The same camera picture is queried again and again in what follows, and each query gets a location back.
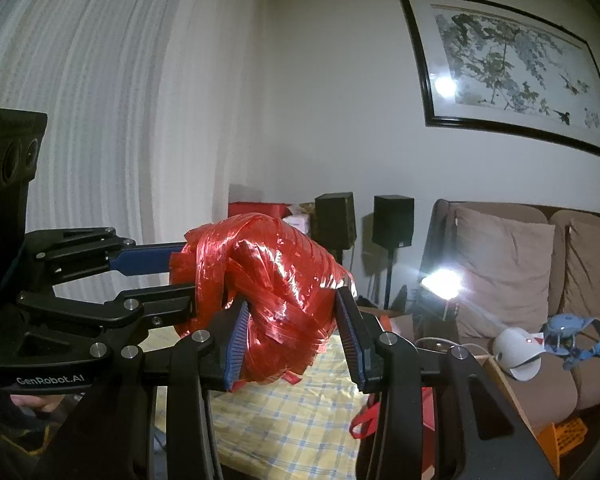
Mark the red raffia bundle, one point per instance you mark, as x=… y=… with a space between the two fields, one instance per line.
x=280 y=285

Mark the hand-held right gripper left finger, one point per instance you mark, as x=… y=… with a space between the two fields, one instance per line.
x=235 y=350

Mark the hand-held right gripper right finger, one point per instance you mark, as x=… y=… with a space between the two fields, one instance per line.
x=352 y=340

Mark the beige sofa cushion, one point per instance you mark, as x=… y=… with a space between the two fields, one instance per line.
x=595 y=270
x=505 y=270

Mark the white domed device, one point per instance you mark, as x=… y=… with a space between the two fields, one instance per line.
x=515 y=355

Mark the black speaker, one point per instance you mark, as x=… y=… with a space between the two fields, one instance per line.
x=334 y=220
x=392 y=220

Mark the bright portable lamp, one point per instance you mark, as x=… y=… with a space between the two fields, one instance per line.
x=440 y=285

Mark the orange plastic crate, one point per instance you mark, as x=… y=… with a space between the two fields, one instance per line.
x=565 y=440

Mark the white printed box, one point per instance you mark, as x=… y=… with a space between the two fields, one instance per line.
x=297 y=222

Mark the yellow checked cloth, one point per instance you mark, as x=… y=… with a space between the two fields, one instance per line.
x=280 y=420

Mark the framed ink painting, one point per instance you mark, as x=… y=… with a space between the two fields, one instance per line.
x=505 y=75

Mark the red square gift box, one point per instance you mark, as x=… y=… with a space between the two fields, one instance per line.
x=428 y=410

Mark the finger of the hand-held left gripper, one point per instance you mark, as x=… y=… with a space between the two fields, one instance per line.
x=130 y=307
x=150 y=259

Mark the black speaker stand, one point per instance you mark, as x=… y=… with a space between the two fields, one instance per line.
x=388 y=280
x=338 y=255

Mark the person's left hand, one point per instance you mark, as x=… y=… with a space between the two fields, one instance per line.
x=35 y=402

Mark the brown sofa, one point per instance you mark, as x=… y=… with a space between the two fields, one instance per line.
x=580 y=395

